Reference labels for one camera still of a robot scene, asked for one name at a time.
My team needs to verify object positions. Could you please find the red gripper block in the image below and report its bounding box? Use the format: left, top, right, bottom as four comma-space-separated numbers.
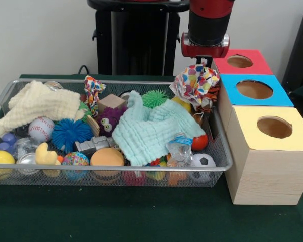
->
181, 32, 230, 67

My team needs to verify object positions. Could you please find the large multicoloured patterned cloth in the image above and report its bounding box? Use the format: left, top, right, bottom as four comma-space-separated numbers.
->
169, 64, 221, 106

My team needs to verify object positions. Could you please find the orange striped tiger plush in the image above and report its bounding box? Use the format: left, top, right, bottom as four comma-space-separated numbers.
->
195, 84, 221, 113

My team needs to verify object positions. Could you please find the wooden box with three holes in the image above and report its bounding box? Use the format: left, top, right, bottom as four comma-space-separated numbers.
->
211, 49, 303, 205

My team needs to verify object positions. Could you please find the green spiky ball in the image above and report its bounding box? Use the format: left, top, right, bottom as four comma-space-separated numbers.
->
142, 90, 169, 109

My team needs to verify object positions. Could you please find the mint green waffle cloth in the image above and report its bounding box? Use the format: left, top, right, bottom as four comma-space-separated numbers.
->
112, 90, 207, 167

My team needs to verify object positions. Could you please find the purple spiky monster toy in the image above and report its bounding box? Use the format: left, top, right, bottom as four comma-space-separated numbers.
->
95, 106, 128, 138

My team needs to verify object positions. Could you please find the small knotted multicoloured cloth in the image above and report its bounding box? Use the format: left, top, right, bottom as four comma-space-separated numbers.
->
83, 75, 107, 116

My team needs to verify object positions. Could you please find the orange foam ball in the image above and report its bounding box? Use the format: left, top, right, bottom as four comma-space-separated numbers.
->
90, 148, 126, 167

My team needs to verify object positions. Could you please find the blue spiky ball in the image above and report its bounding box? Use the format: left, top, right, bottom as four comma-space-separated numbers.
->
51, 118, 93, 154

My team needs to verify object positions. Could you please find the dark green table cloth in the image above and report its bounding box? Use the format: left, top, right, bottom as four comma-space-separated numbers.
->
0, 73, 303, 242

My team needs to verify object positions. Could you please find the cream waffle cloth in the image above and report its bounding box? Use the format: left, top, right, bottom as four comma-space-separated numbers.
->
0, 80, 86, 138

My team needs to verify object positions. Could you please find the white baseball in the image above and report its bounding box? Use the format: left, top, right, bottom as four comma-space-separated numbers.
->
28, 116, 56, 142

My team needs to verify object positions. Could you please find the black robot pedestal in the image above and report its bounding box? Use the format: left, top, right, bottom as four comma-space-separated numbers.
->
87, 0, 192, 76

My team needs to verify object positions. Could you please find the shallow wire mesh bin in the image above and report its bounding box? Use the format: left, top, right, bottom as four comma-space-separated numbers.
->
0, 78, 233, 189

